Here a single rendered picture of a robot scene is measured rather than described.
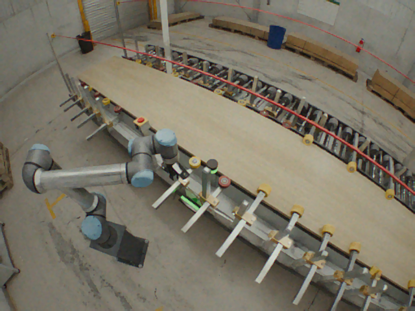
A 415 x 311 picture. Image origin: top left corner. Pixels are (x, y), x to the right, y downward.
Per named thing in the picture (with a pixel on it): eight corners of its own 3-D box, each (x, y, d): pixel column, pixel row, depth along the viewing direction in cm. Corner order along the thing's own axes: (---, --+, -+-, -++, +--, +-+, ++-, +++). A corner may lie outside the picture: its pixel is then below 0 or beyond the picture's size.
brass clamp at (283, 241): (284, 251, 92) (288, 249, 88) (266, 238, 97) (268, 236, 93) (289, 241, 95) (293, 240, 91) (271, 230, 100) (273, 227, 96)
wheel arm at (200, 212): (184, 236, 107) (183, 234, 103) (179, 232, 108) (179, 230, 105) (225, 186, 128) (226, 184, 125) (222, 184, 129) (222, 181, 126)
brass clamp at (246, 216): (249, 227, 101) (251, 225, 97) (230, 214, 106) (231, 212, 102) (255, 219, 104) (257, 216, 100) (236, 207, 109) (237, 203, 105)
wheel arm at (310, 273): (294, 304, 72) (297, 305, 69) (290, 302, 73) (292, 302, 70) (329, 232, 96) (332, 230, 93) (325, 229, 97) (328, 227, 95)
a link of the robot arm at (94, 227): (92, 243, 109) (79, 238, 95) (92, 222, 119) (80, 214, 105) (110, 242, 111) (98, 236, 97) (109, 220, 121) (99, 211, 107)
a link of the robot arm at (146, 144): (126, 154, 74) (154, 149, 76) (127, 135, 81) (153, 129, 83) (132, 166, 82) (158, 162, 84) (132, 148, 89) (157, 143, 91)
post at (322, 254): (289, 268, 110) (327, 258, 72) (285, 265, 111) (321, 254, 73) (291, 264, 111) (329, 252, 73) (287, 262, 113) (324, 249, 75)
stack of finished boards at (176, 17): (200, 15, 732) (200, 12, 719) (161, 26, 612) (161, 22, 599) (188, 14, 759) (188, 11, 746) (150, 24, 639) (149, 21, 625)
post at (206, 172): (205, 208, 131) (207, 173, 93) (201, 206, 132) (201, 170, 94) (209, 205, 133) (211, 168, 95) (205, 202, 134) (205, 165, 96)
